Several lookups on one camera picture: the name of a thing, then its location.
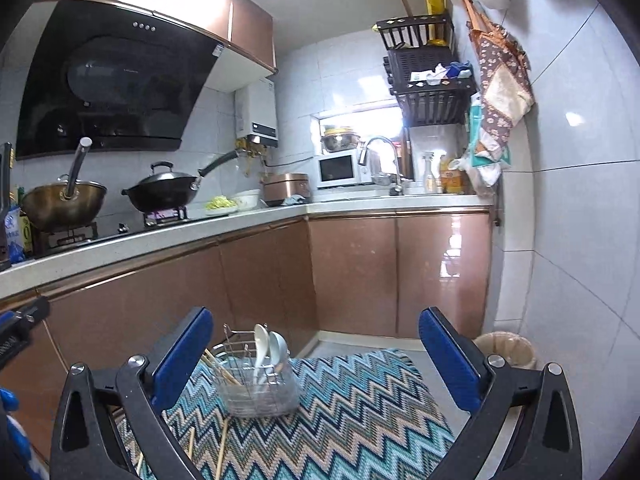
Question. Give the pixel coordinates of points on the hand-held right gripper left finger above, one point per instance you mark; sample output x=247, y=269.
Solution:
x=181, y=357

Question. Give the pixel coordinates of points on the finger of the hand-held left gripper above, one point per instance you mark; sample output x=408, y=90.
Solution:
x=22, y=317

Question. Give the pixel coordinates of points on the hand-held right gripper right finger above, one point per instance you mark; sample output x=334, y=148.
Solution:
x=449, y=360

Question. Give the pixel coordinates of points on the white ceramic spoon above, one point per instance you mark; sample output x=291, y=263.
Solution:
x=278, y=350
x=260, y=345

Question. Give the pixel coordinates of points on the group of wooden chopsticks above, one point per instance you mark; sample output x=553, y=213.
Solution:
x=222, y=447

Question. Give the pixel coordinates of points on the beige trash bin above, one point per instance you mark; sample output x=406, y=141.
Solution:
x=510, y=350

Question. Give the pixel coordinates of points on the blue and white packet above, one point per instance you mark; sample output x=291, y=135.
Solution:
x=14, y=235

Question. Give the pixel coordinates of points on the dark glass bottle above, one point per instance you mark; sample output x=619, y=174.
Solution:
x=25, y=230

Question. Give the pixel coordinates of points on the black gas stove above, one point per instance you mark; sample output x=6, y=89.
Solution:
x=75, y=240

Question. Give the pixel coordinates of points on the brass coloured wok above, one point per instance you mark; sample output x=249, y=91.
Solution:
x=65, y=207

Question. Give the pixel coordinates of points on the zigzag patterned tablecloth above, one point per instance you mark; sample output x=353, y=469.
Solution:
x=340, y=410

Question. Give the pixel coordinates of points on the copper lower cabinets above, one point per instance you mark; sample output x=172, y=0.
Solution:
x=350, y=270

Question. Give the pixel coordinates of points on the plate of green vegetables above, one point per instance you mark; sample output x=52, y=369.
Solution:
x=221, y=205

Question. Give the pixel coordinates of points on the black wok with lid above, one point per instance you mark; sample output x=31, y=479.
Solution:
x=160, y=190

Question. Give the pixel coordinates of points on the white bowl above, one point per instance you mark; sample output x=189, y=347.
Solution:
x=247, y=200

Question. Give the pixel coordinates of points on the yellow bottle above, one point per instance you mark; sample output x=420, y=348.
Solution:
x=452, y=177

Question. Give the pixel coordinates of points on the clear spray bottle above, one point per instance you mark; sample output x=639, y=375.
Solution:
x=430, y=177

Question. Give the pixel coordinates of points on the grey cloth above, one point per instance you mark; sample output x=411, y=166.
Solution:
x=294, y=200

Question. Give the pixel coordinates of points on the copper rice cooker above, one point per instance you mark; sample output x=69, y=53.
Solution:
x=285, y=187

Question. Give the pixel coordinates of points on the teal plastic bag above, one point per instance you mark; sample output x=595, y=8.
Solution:
x=492, y=160

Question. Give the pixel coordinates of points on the wooden cutting board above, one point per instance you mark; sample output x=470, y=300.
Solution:
x=407, y=152

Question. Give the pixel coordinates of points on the white microwave oven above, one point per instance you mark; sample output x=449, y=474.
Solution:
x=337, y=170

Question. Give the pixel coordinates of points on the steel kitchen faucet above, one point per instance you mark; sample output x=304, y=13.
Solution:
x=382, y=139

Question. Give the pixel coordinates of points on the stacked steel bowls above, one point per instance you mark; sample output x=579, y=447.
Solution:
x=341, y=141

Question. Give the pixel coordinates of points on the black range hood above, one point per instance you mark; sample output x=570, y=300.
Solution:
x=125, y=85

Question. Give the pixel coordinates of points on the white water heater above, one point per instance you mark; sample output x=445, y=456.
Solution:
x=260, y=110

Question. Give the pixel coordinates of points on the white and blue rags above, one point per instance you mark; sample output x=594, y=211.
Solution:
x=440, y=72

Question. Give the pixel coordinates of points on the brown patterned apron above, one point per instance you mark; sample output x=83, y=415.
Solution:
x=500, y=75

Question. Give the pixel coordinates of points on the wooden stick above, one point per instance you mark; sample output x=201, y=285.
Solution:
x=405, y=2

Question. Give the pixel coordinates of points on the yellow roll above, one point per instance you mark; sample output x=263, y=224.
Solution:
x=434, y=0

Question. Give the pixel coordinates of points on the black wall rack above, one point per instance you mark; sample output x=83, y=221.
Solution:
x=425, y=95

